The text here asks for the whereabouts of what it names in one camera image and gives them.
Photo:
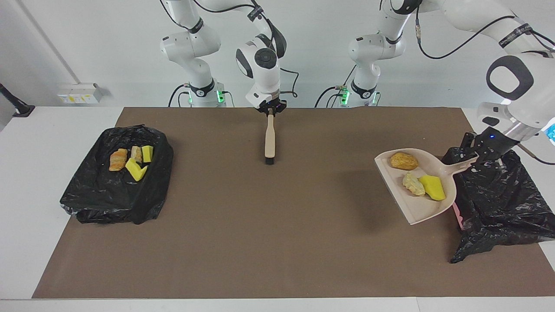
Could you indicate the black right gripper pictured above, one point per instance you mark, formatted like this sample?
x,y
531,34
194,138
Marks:
x,y
273,107

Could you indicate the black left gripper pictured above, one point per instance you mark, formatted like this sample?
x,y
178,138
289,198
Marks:
x,y
494,145

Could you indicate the beige hand brush black bristles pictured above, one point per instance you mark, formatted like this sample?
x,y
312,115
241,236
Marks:
x,y
269,138

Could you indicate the brown cork-like sponge roll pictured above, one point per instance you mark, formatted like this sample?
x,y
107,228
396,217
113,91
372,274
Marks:
x,y
403,160

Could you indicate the pale sponge scrap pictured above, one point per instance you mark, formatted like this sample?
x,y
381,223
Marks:
x,y
413,184

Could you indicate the beige plastic dustpan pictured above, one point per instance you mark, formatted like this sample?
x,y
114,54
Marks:
x,y
392,178

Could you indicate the small yellow sponge wedge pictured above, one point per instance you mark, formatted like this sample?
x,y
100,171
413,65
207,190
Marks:
x,y
148,154

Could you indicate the pale beige sponge chunk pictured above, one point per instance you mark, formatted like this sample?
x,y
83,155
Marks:
x,y
136,154

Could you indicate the green and yellow sponge piece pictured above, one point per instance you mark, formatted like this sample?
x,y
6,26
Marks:
x,y
135,171

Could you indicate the orange striped sponge piece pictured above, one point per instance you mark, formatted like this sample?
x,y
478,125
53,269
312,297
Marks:
x,y
118,160

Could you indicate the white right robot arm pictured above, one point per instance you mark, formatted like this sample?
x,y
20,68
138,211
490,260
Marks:
x,y
264,78

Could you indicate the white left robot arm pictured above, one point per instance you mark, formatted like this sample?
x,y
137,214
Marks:
x,y
524,99

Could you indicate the pink plastic bin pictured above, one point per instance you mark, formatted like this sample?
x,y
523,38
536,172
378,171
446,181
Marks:
x,y
457,216

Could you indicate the right black garbage bag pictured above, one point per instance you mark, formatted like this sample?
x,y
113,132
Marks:
x,y
498,208

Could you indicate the black garbage bag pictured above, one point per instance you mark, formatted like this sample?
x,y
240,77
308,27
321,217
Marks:
x,y
108,199
498,208

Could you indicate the blue plastic object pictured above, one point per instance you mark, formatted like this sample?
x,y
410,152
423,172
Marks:
x,y
552,132

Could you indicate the large brown table mat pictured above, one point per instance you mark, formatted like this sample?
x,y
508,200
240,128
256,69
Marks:
x,y
282,268

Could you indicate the left black garbage bag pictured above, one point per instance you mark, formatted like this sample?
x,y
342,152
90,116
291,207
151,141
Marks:
x,y
108,199

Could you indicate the white wall outlet box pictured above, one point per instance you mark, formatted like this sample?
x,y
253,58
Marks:
x,y
80,93

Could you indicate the black camera stand foot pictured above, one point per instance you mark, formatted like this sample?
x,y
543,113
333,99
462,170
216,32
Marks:
x,y
15,104

